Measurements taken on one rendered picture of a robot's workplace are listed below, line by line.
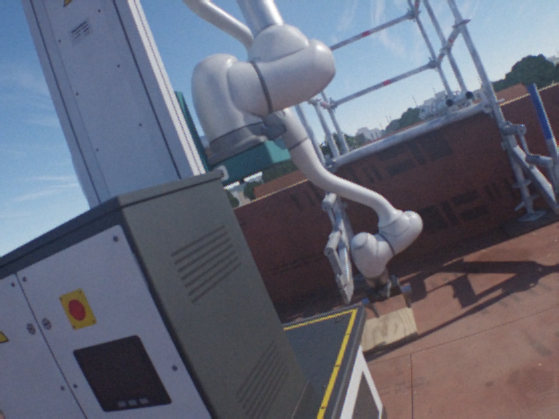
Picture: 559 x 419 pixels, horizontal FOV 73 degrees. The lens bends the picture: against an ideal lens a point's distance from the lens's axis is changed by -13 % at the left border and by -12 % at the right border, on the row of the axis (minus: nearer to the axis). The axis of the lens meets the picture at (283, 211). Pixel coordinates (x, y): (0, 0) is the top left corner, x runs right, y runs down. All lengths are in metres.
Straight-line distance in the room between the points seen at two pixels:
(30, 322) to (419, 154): 2.33
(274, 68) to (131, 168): 0.44
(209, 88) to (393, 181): 1.79
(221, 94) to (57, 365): 0.72
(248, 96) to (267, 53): 0.13
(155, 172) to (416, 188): 1.92
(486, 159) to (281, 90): 1.84
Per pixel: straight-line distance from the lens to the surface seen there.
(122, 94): 1.12
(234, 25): 1.46
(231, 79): 1.10
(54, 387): 0.85
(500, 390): 1.33
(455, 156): 2.71
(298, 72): 1.12
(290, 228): 2.82
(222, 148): 1.09
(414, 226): 1.56
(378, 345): 1.77
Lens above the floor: 0.78
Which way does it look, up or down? 4 degrees down
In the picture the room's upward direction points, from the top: 22 degrees counter-clockwise
